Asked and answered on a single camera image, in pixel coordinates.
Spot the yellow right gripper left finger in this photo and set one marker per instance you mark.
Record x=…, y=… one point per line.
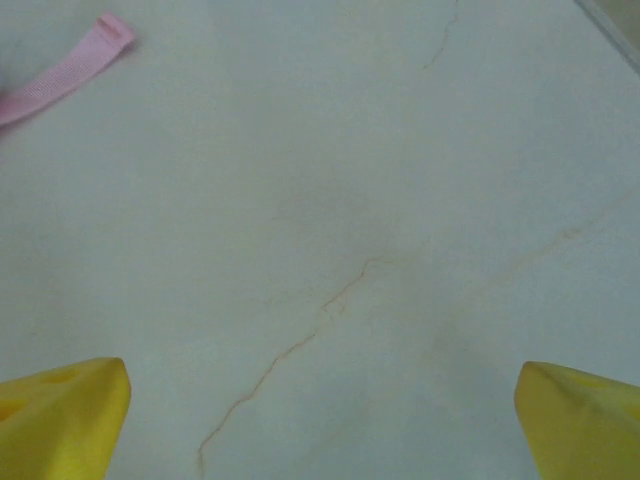
x=60, y=425

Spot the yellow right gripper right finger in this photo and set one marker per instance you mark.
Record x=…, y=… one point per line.
x=585, y=430

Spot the pink backpack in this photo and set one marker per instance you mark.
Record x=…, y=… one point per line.
x=65, y=75

